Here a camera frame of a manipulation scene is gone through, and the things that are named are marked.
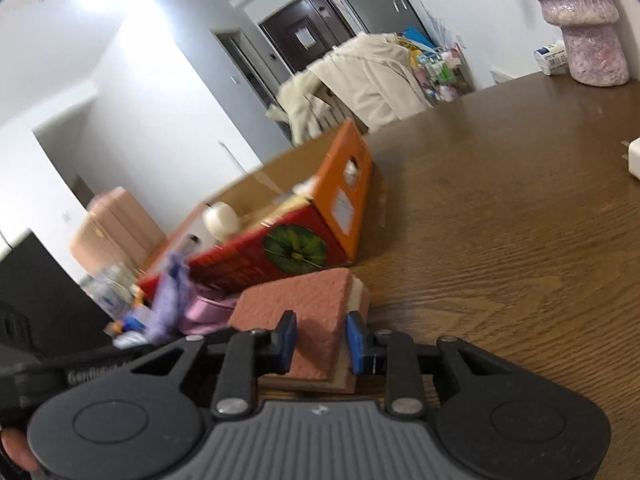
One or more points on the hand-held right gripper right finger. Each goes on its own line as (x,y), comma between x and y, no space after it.
(356,345)

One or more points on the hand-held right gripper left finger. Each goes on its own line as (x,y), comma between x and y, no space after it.
(285,342)

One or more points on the pink brown sponge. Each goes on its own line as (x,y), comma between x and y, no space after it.
(310,300)

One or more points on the pink satin cloth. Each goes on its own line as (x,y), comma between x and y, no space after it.
(205,312)

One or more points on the lavender knitted cloth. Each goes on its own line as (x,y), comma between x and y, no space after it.
(170,305)

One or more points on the red orange cardboard box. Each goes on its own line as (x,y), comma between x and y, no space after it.
(345,175)

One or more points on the person's left hand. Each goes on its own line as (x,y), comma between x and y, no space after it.
(15,452)

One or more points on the black furniture panel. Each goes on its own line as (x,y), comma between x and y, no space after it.
(45,290)

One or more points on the clear plastic bag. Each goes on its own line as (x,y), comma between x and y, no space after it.
(112,290)

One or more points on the white round bottle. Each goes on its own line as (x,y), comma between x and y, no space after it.
(220,220)

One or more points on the pink suitcase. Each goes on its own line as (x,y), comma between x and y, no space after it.
(117,232)

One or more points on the beige coat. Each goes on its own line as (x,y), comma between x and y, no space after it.
(370,85)

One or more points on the cluttered storage shelf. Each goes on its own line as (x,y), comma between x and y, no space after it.
(442,72)

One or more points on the dark brown door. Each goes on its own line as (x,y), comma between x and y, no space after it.
(305,25)

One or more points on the white charger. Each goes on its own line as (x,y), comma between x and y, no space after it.
(634,157)

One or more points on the grey refrigerator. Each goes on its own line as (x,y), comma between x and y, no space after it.
(370,0)

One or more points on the small white carton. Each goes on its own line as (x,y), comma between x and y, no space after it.
(552,59)

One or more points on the pink glazed vase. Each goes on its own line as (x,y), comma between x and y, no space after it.
(590,25)

